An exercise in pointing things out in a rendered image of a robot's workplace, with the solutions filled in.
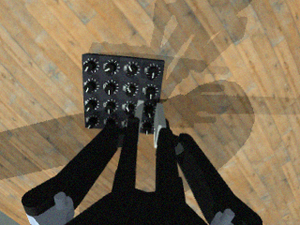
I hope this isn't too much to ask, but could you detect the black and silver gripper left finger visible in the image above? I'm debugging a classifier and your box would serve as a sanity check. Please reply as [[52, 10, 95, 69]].
[[22, 100, 144, 225]]

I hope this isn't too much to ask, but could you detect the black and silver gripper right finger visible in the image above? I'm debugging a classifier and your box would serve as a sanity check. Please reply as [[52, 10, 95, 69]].
[[154, 103, 263, 225]]

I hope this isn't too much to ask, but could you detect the black knob box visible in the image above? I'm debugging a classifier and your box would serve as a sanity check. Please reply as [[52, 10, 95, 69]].
[[82, 53, 165, 135]]

